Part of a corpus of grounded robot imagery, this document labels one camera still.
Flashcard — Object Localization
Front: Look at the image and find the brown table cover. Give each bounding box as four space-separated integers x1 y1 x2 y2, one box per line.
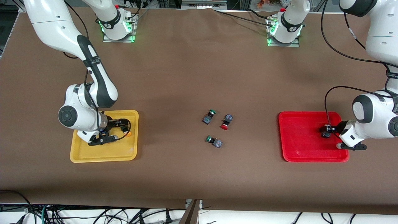
0 6 398 215

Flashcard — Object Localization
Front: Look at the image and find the yellow plastic tray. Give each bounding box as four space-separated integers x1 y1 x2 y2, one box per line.
70 110 139 163

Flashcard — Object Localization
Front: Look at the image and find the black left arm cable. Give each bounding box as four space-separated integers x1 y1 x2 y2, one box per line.
320 0 398 138

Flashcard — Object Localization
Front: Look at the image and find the wooden post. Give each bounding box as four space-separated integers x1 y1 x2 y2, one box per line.
179 199 201 224

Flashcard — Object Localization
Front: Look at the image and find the red plastic tray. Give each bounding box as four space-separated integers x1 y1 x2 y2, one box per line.
278 111 350 163

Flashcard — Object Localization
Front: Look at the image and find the silver power strip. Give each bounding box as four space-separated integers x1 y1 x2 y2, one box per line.
181 0 228 10

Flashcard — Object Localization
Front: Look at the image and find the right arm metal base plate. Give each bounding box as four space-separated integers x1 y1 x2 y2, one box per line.
103 14 138 43

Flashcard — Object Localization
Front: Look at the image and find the orange background object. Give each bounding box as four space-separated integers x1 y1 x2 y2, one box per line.
257 0 280 8

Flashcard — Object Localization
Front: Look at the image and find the green push button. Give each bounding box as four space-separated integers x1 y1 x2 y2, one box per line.
206 135 223 149
202 110 217 125

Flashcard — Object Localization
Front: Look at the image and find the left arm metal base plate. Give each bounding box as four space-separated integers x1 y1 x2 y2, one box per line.
266 17 300 48

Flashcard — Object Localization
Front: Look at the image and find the black cable on table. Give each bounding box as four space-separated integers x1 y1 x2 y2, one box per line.
213 9 274 25

